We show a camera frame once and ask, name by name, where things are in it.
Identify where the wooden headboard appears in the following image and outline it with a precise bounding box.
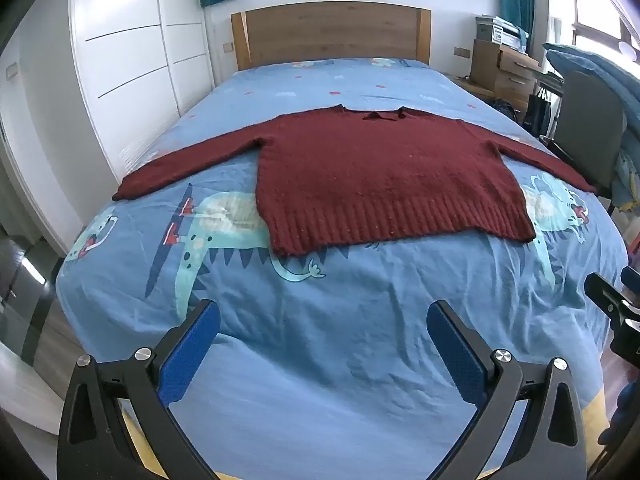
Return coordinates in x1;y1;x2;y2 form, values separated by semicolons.
231;1;432;72

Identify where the white wardrobe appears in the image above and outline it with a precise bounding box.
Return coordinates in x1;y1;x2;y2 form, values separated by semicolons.
67;0;217;183

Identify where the black bag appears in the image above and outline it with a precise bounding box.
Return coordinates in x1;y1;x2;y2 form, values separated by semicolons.
521;91;552;137

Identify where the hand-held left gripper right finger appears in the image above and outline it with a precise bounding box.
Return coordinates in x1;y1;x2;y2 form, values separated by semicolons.
426;301;587;480

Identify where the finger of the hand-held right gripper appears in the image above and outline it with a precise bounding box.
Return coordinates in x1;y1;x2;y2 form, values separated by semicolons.
584;272;632;328
620;266;640;307

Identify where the grey chair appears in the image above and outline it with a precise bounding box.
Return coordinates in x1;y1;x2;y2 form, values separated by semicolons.
541;67;629;202

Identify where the wooden dresser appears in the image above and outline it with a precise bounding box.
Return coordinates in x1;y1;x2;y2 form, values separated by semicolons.
470;38;545;113

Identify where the blue garment on chair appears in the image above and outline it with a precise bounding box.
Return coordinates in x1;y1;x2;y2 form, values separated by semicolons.
542;42;640;213

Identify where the dark red knit sweater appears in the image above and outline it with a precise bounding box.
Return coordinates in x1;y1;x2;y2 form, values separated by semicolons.
111;104;598;258

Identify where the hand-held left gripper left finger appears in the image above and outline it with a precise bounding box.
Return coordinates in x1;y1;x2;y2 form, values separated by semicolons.
56;299;222;480

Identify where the window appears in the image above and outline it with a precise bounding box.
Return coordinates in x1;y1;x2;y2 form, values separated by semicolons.
570;0;640;63

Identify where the white printer box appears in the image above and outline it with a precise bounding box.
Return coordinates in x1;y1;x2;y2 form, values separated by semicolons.
474;16;529;54

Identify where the blue dinosaur print bedsheet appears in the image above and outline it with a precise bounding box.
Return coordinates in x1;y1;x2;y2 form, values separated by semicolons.
55;57;632;476

